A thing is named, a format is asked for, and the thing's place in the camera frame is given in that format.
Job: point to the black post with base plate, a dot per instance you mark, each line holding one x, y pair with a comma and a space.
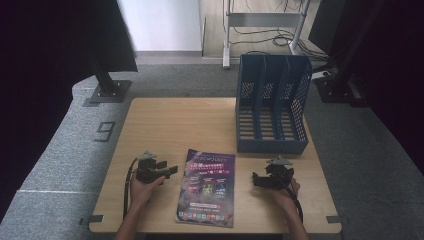
336, 90
108, 90

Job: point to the white metal stand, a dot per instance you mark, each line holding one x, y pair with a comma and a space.
263, 19

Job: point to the person's right hand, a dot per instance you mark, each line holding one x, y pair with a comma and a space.
289, 196

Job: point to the person's left hand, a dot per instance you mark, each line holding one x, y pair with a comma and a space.
141, 193

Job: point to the blue plastic file rack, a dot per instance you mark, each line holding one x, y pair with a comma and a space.
271, 145

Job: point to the black curtain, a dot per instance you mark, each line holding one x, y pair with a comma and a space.
393, 66
43, 66

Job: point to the purple cover magazine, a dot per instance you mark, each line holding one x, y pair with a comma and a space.
206, 190

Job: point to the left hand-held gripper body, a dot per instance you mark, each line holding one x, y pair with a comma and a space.
148, 171

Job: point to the grey tape strip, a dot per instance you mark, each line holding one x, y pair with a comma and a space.
95, 219
335, 219

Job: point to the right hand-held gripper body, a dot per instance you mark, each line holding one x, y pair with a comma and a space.
280, 175

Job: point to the white power strip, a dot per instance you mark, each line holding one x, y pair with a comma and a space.
320, 74

